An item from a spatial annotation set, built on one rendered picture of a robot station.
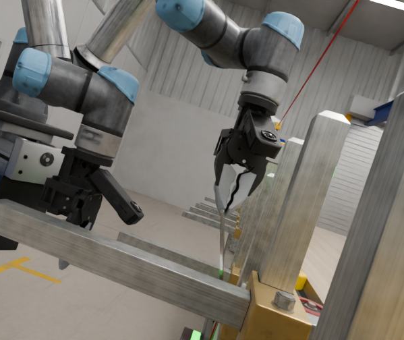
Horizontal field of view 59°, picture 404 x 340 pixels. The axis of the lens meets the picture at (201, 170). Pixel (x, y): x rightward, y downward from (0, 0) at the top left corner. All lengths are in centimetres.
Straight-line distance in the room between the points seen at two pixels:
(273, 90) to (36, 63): 38
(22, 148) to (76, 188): 27
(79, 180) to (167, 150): 786
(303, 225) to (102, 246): 20
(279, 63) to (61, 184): 42
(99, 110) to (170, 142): 788
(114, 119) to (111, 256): 31
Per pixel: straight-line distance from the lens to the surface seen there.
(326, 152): 39
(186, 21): 61
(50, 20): 77
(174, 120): 855
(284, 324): 33
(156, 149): 854
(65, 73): 63
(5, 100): 102
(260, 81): 62
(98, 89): 63
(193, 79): 873
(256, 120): 59
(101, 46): 106
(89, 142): 63
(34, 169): 90
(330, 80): 900
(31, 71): 63
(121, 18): 103
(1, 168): 93
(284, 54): 64
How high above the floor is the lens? 106
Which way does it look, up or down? level
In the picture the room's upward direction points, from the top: 19 degrees clockwise
